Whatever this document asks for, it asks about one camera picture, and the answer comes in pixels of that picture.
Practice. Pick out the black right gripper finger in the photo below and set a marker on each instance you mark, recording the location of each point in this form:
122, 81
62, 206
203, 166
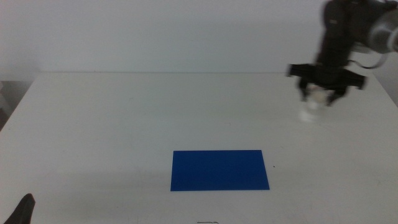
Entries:
339, 95
304, 88

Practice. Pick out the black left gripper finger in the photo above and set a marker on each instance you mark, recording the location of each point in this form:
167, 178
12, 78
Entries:
22, 211

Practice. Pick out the white sandal shoe red stripes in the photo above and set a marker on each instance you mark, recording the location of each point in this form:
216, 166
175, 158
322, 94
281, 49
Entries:
311, 113

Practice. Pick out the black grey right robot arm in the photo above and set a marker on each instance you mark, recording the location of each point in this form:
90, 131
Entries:
345, 18

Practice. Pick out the blue rectangular mat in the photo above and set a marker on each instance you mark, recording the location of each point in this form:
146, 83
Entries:
219, 170

